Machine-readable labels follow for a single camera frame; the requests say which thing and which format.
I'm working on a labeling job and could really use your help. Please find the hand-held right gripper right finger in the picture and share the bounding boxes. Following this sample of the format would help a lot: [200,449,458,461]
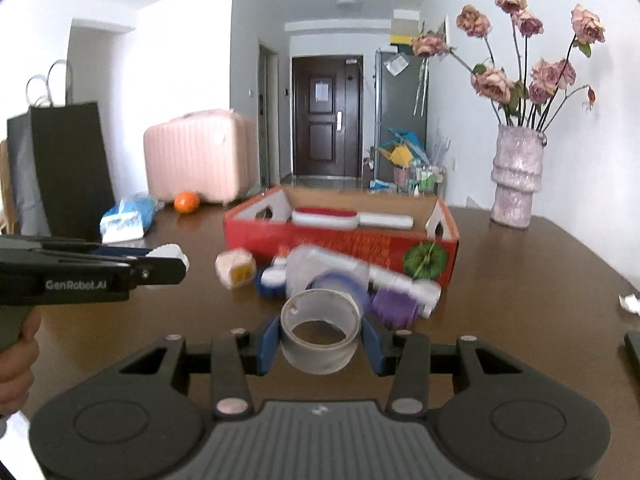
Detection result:
[361,312,522,417]

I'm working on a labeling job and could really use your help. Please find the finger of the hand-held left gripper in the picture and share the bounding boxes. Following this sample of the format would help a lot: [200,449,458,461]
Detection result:
[40,241,154,260]
[114,257,187,289]

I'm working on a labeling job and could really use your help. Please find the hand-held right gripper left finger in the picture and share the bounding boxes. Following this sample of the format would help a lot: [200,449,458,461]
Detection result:
[119,313,282,419]

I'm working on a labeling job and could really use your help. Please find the purple brush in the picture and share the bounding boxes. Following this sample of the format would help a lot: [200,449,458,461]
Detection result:
[372,287,419,329]

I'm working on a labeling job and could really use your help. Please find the clear tape roll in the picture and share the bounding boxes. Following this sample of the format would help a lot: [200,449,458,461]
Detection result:
[280,289,362,376]

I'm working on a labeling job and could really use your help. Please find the blue and white jar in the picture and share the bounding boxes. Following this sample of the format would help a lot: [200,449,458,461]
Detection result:
[255,255,289,299]

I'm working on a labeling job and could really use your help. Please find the white spray bottle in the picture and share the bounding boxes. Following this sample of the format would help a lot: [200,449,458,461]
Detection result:
[369,266,442,319]

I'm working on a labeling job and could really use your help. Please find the white and yellow cube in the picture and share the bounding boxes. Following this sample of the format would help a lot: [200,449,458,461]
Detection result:
[215,248,257,290]

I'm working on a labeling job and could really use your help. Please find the large clear plastic bottle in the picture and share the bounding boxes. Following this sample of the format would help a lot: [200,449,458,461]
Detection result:
[286,245,374,292]

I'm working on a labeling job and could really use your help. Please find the red cardboard box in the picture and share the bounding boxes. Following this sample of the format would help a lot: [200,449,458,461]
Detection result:
[223,185,460,288]

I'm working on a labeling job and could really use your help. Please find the person's left hand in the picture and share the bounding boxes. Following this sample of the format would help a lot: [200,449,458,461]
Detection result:
[0,312,42,417]

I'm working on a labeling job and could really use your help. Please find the blue tissue packet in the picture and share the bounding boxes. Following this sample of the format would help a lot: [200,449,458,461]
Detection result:
[99,194,159,244]

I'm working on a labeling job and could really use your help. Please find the orange fruit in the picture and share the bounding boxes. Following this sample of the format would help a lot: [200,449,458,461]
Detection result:
[173,191,201,214]

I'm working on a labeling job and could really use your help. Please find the black paper bag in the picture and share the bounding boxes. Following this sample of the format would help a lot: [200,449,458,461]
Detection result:
[27,59,117,244]

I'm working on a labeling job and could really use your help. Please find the pink suitcase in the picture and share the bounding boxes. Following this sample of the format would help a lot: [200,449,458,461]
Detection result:
[143,109,259,206]

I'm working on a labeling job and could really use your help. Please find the white oblong case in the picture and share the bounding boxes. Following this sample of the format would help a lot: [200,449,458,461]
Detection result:
[357,212,415,231]

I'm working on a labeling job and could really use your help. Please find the cluttered storage cart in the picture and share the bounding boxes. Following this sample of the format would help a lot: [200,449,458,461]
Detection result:
[369,129,447,196]

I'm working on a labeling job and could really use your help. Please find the dark brown door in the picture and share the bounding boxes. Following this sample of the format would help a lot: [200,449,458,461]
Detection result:
[291,55,365,179]

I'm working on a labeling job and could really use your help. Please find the pink ceramic vase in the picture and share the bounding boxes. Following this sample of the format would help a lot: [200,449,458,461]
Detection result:
[489,124,549,230]

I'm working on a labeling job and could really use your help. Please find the grey refrigerator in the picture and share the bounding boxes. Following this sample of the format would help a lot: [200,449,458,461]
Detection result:
[374,50,429,182]

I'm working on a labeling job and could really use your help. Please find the black phone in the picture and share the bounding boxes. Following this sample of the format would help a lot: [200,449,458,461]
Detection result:
[623,330,640,387]

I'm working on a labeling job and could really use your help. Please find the dried pink roses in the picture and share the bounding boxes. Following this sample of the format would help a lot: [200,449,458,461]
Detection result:
[410,0,607,129]

